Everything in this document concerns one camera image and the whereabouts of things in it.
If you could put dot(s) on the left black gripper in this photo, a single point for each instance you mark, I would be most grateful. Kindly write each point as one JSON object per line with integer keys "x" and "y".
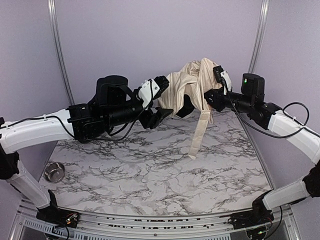
{"x": 146, "y": 116}

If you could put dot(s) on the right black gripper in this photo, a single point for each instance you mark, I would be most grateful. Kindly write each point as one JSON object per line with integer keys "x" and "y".
{"x": 216, "y": 99}

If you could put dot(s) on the beige folding umbrella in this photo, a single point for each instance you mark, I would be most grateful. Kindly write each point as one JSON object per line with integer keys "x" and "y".
{"x": 194, "y": 80}

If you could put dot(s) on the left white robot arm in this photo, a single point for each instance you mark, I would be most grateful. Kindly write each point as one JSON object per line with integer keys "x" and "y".
{"x": 33, "y": 131}

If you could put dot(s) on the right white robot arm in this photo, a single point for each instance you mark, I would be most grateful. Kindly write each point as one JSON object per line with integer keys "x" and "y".
{"x": 275, "y": 122}

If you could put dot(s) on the steel cup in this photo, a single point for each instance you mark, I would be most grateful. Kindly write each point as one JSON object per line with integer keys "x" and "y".
{"x": 54, "y": 172}

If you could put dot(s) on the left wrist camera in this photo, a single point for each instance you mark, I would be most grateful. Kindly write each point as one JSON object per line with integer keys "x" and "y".
{"x": 152, "y": 89}

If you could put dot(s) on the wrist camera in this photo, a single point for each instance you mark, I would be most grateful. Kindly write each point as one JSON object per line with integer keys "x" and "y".
{"x": 152, "y": 89}
{"x": 223, "y": 78}

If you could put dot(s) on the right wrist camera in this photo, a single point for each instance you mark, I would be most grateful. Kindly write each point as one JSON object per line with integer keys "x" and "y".
{"x": 223, "y": 78}

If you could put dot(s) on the right aluminium frame post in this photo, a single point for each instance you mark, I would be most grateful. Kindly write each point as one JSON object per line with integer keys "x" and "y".
{"x": 260, "y": 33}

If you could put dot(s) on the aluminium frame post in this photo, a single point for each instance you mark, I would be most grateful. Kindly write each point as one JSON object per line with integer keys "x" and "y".
{"x": 59, "y": 50}
{"x": 260, "y": 33}

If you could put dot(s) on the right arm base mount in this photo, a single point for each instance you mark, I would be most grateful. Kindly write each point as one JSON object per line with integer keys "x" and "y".
{"x": 256, "y": 216}

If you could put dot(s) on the front aluminium rail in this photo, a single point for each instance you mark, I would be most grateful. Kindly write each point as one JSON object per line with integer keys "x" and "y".
{"x": 102, "y": 226}

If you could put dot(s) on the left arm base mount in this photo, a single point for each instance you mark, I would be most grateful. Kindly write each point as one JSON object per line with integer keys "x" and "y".
{"x": 53, "y": 214}

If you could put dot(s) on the left aluminium frame post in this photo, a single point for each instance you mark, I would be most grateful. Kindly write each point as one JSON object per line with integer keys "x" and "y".
{"x": 59, "y": 50}

